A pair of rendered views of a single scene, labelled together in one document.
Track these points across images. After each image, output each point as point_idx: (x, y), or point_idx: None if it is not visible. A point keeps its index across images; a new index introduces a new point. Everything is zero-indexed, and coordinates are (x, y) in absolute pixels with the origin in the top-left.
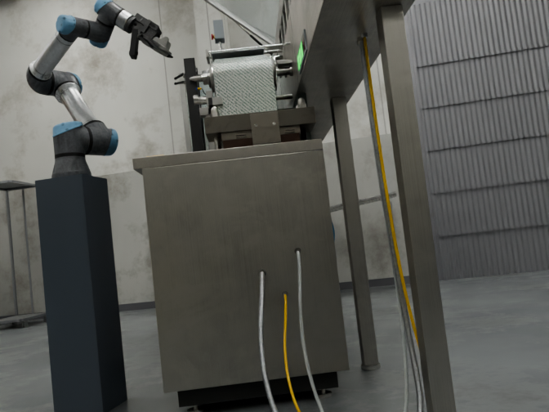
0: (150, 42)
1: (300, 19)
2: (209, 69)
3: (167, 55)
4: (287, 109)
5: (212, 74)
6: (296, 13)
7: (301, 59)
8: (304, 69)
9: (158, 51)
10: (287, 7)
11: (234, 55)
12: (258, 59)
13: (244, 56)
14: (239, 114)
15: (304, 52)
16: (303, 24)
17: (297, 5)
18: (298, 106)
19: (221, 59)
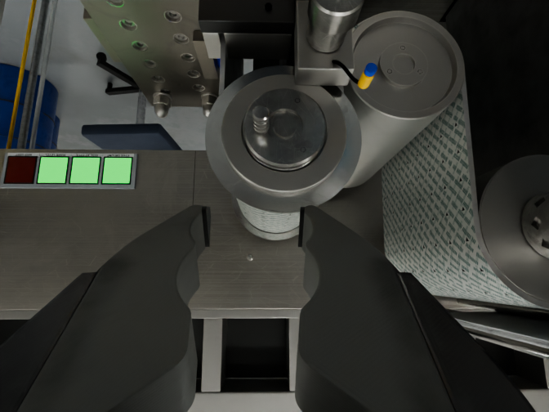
0: (6, 403)
1: (44, 225)
2: (225, 154)
3: (304, 222)
4: (134, 80)
5: (206, 127)
6: (78, 251)
7: (65, 158)
8: (92, 150)
9: (332, 288)
10: (288, 359)
11: (524, 325)
12: (248, 217)
13: (442, 291)
14: (82, 4)
15: (26, 155)
16: (14, 201)
17: (51, 256)
18: (156, 98)
19: (493, 294)
